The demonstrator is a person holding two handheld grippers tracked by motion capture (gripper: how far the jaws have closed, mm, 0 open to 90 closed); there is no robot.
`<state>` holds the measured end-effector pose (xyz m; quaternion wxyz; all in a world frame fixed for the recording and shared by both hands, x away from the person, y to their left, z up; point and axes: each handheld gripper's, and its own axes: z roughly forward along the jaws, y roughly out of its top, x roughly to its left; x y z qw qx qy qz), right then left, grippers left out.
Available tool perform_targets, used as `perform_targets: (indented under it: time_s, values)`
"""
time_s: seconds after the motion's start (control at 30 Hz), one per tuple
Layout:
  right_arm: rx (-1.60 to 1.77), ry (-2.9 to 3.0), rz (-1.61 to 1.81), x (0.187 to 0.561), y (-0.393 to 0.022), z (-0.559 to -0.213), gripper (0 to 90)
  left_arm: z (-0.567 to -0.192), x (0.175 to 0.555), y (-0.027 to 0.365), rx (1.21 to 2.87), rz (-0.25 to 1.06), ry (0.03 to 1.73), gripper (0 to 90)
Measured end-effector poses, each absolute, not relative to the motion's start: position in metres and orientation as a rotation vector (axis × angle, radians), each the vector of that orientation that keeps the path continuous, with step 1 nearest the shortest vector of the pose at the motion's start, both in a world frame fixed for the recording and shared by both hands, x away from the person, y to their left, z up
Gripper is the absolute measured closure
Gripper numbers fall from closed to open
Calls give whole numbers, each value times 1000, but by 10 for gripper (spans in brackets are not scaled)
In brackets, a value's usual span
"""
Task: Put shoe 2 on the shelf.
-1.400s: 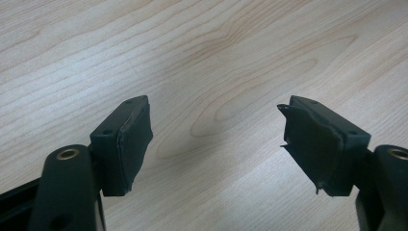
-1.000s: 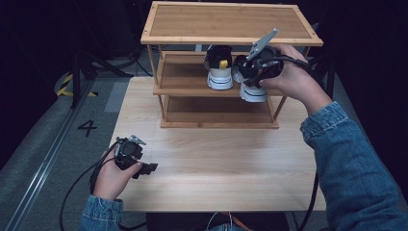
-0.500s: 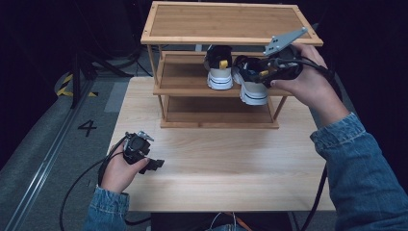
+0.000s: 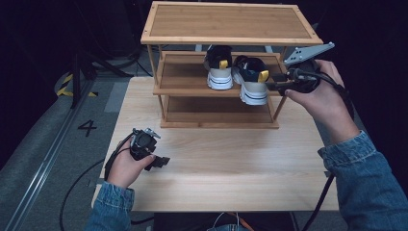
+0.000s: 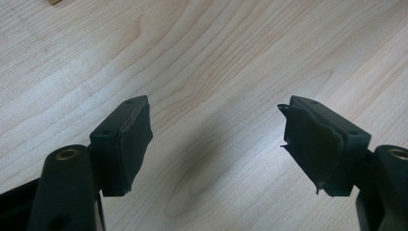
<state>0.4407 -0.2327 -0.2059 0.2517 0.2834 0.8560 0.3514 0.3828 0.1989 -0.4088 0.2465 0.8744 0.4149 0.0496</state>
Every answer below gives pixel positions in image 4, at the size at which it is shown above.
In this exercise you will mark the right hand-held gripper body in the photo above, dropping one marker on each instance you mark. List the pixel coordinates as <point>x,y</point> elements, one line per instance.
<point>304,82</point>

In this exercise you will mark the black metal stand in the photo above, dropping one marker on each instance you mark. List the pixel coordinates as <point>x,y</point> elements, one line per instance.
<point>76,80</point>

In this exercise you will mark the person's right hand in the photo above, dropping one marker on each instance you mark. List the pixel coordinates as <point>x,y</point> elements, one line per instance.
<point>330,106</point>

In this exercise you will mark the metal floor rail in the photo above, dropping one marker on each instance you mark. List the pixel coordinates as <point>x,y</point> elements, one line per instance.
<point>41,166</point>

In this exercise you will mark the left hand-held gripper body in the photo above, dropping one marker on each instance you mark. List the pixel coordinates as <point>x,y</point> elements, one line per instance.
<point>142,144</point>

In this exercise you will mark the wooden shoe rack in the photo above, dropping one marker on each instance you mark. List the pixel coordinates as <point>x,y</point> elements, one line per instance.
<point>224,22</point>

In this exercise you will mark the navy white sneaker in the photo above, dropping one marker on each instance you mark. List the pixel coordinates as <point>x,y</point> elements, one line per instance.
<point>253,91</point>
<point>219,78</point>

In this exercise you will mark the person's left hand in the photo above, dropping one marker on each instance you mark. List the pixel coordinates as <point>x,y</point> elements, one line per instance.
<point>123,170</point>

